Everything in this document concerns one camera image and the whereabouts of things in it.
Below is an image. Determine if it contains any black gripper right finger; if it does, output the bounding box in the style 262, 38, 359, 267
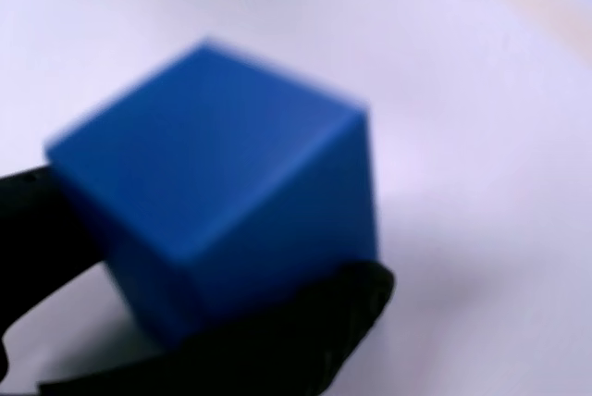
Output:
38, 260, 398, 396

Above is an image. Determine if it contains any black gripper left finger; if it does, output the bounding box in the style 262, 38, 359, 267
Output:
0, 166, 110, 372

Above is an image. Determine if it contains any blue cube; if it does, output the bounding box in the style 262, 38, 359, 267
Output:
43, 37, 381, 352

